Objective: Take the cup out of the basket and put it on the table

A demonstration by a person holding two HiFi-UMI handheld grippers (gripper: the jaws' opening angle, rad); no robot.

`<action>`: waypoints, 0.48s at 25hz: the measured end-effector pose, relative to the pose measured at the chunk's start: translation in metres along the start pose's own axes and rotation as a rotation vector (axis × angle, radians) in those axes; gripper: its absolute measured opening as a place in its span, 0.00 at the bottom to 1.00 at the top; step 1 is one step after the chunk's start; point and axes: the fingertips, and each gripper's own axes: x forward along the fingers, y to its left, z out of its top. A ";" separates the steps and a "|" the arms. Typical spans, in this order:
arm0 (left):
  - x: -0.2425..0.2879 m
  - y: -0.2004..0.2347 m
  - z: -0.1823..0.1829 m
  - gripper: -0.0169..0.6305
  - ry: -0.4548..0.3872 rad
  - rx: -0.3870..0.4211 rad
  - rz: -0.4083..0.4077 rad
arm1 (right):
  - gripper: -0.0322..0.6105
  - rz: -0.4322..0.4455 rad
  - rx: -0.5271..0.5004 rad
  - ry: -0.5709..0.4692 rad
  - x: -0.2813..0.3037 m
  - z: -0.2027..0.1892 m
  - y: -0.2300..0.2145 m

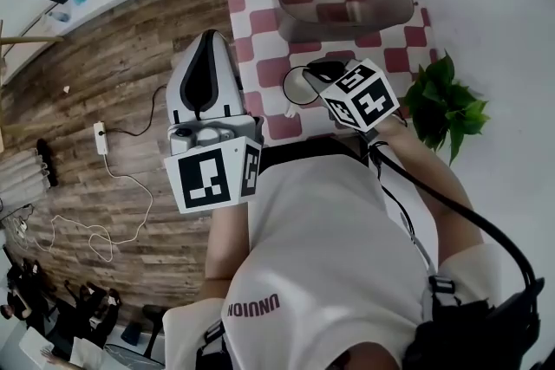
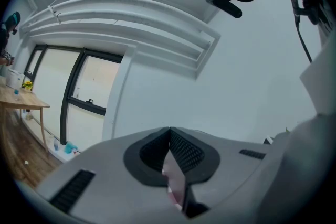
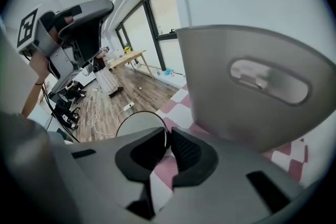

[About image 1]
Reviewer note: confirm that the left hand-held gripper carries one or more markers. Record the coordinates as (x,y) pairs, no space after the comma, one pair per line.
(208,182)

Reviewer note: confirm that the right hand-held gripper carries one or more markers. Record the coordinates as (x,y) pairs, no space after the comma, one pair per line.
(368,104)

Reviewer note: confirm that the white cup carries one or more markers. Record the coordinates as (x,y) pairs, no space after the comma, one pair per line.
(297,88)

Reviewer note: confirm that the person's right forearm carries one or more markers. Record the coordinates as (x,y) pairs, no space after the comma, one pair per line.
(433,177)

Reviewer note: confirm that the person's left forearm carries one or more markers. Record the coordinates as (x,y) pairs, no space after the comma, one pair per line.
(225,247)

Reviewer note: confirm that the red white checkered tablecloth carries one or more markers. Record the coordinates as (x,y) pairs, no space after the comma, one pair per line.
(260,56)

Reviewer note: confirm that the person's black trousers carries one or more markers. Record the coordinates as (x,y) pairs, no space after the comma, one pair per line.
(303,149)

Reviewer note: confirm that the green leafy potted plant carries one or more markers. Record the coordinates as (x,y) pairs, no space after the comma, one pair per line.
(442,108)

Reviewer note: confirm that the clear plastic bottle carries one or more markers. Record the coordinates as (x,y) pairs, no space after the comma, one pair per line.
(60,16)

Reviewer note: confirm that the person's white t-shirt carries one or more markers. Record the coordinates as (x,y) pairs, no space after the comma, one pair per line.
(321,238)

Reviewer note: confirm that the wooden table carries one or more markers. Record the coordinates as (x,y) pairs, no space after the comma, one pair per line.
(30,39)

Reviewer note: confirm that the small white power strip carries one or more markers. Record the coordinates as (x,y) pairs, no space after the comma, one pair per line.
(21,229)

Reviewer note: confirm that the person's bare neck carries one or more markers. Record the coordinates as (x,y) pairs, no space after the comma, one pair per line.
(364,359)

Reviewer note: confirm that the black chest pack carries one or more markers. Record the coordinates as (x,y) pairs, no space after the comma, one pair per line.
(477,333)

